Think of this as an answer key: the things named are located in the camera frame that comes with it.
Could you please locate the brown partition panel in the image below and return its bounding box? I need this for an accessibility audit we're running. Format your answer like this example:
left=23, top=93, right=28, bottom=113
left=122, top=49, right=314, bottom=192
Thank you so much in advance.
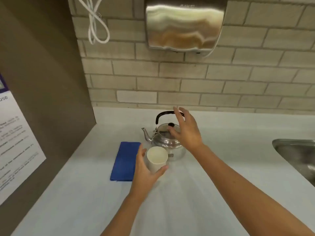
left=0, top=0, right=96, bottom=236

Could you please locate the stainless steel kettle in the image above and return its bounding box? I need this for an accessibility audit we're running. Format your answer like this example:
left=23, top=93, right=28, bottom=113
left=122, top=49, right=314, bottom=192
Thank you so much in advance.
left=141, top=111, right=187, bottom=162

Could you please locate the person's left hand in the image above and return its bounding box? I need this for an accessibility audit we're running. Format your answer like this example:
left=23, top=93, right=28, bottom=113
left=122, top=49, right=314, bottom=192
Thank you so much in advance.
left=129, top=143, right=169, bottom=202

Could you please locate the stainless steel hand dryer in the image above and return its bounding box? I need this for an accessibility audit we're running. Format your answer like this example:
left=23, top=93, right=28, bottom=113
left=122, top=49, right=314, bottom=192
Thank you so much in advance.
left=144, top=0, right=228, bottom=58

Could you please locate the person's right forearm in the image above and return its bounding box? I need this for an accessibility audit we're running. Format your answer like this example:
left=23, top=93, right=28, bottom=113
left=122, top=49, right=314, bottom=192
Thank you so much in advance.
left=189, top=144, right=315, bottom=236

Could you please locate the stainless steel sink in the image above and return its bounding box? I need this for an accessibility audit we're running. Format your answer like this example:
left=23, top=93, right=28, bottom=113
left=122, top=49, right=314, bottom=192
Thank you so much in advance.
left=272, top=139, right=315, bottom=187

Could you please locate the white power cable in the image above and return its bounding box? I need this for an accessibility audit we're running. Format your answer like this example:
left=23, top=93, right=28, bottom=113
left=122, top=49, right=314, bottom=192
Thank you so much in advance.
left=75, top=0, right=110, bottom=45

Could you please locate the blue folded cloth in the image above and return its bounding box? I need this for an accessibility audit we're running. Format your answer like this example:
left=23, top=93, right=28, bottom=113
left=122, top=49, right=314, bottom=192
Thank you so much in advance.
left=110, top=142, right=142, bottom=182

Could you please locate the person's left forearm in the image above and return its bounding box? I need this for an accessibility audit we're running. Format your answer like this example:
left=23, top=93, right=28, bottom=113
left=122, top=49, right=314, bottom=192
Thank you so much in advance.
left=100, top=193, right=146, bottom=236

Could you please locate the white notice poster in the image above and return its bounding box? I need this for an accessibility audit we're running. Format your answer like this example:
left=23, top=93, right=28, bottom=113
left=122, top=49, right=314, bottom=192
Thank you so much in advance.
left=0, top=73, right=47, bottom=206

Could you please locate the white paper cup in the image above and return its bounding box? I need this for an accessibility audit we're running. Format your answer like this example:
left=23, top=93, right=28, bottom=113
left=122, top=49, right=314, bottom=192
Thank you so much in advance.
left=147, top=146, right=169, bottom=174

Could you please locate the person's right hand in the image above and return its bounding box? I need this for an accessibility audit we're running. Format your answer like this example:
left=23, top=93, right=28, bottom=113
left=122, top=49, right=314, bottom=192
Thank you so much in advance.
left=168, top=107, right=204, bottom=153

